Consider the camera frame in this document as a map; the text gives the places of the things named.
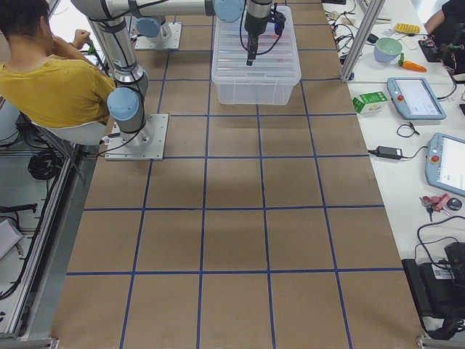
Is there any green white carton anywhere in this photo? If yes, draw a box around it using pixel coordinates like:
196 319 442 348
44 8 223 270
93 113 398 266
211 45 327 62
352 91 388 114

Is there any teach pendant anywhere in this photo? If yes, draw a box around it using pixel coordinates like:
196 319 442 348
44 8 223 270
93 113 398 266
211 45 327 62
387 77 447 120
425 133 464 196

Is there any toy carrot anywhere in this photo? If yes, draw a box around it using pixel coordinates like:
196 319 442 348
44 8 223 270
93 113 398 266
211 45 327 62
397 53 427 73

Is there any teach pendant far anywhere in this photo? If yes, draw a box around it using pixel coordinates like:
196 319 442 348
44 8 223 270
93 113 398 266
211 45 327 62
387 77 447 120

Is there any white stool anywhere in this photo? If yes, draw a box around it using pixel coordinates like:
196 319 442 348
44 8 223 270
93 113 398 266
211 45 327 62
17 113 106 145

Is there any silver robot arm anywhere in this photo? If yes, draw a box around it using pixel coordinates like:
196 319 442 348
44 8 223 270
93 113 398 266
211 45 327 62
136 16 169 41
72 1 277 89

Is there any clear plastic storage box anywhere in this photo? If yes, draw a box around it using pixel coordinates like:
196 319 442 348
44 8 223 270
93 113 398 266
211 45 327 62
211 6 302 105

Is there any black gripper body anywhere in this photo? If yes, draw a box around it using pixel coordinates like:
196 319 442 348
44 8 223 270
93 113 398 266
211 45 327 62
244 0 272 36

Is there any aluminium frame post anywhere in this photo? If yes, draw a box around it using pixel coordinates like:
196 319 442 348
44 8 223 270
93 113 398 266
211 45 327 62
340 0 384 83

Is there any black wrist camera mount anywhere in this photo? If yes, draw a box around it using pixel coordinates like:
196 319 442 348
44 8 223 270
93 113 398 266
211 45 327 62
268 4 286 36

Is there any teach pendant near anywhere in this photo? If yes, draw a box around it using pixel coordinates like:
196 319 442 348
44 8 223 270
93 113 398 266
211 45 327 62
425 133 464 196

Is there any person in yellow shirt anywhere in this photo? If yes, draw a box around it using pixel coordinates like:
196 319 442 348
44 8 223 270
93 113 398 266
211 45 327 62
1 1 116 128

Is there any red key bunch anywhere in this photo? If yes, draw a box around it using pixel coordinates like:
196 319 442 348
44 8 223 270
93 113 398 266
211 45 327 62
419 193 451 222

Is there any black power adapter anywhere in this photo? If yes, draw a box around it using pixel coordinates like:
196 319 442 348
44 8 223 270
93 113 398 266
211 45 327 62
376 146 403 160

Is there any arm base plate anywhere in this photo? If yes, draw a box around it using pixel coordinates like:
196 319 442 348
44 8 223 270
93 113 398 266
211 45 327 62
135 18 182 51
104 114 169 161

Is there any green and blue bowl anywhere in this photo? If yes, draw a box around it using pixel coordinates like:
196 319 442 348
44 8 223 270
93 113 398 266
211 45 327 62
373 37 403 63

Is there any yellow sponge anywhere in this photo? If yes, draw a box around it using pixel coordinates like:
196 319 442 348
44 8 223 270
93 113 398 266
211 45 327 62
394 23 421 35

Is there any clear plastic box lid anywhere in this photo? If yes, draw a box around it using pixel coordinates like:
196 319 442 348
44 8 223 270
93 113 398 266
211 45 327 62
214 6 299 79

